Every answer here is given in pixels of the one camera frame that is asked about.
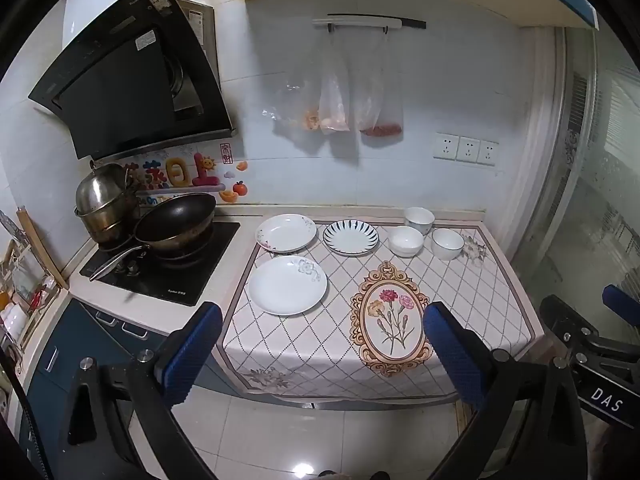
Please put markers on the white plate dark striped rim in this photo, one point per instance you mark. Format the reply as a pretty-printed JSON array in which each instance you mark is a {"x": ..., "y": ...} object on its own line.
[{"x": 350, "y": 237}]

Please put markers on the clear plastic bag peach contents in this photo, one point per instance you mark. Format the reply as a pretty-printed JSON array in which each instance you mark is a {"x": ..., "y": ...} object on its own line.
[{"x": 334, "y": 105}]

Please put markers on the white wall socket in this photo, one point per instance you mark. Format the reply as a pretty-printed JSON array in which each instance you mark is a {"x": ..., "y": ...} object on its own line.
[
  {"x": 445, "y": 146},
  {"x": 487, "y": 153},
  {"x": 469, "y": 149}
]

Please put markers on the white bowl blue dots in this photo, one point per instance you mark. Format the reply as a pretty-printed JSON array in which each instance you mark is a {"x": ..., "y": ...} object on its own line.
[{"x": 419, "y": 217}]

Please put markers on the stainless steel steamer pot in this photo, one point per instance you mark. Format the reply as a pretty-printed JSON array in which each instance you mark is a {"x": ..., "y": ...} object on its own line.
[{"x": 100, "y": 195}]

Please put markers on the black range hood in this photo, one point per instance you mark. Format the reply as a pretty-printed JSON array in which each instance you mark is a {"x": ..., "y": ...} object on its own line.
[{"x": 125, "y": 85}]

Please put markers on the plain white bowl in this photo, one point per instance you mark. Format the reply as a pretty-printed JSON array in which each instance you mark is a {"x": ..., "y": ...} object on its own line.
[{"x": 406, "y": 240}]

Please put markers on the glass sliding door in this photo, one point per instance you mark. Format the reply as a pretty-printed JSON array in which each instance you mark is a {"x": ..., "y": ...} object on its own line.
[{"x": 600, "y": 160}]

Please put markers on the metal storage rack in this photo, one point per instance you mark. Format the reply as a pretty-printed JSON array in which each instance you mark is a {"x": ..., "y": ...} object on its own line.
[{"x": 20, "y": 290}]

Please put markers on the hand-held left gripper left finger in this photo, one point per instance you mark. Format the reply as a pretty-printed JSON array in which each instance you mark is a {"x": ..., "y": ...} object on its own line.
[{"x": 195, "y": 355}]

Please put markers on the blue kitchen cabinet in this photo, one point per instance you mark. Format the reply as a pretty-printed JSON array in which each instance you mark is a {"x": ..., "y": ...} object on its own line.
[{"x": 65, "y": 350}]

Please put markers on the floral checked tablecloth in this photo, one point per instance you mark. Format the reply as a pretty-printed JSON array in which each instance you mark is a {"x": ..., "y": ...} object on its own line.
[{"x": 310, "y": 345}]

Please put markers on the wooden cutting board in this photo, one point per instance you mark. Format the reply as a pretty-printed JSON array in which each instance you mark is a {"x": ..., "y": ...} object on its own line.
[{"x": 42, "y": 250}]

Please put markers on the black glass gas stove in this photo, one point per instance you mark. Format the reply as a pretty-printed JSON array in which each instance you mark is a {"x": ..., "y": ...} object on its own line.
[{"x": 190, "y": 275}]

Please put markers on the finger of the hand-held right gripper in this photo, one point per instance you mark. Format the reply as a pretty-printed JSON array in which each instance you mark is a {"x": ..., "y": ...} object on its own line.
[
  {"x": 622, "y": 299},
  {"x": 567, "y": 322}
]

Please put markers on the white bowl black rim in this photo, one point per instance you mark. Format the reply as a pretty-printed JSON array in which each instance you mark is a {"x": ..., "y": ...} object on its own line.
[{"x": 447, "y": 242}]

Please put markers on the white floral plate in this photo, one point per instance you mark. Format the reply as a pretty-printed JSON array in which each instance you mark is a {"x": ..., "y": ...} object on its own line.
[
  {"x": 286, "y": 232},
  {"x": 285, "y": 287}
]

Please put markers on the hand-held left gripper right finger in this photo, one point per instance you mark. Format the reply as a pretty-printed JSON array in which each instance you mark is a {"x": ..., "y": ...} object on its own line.
[{"x": 455, "y": 355}]

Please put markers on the clear plastic bag red contents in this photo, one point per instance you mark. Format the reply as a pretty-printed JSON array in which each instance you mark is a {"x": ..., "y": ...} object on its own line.
[{"x": 380, "y": 115}]

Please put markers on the black wok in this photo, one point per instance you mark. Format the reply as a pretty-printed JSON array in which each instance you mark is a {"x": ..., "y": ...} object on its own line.
[{"x": 175, "y": 222}]

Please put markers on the clear plastic bag orange contents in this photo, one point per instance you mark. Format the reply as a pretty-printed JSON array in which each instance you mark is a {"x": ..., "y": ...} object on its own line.
[{"x": 300, "y": 105}]

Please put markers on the wall hook rail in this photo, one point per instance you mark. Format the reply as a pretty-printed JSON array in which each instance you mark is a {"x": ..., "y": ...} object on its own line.
[{"x": 365, "y": 21}]

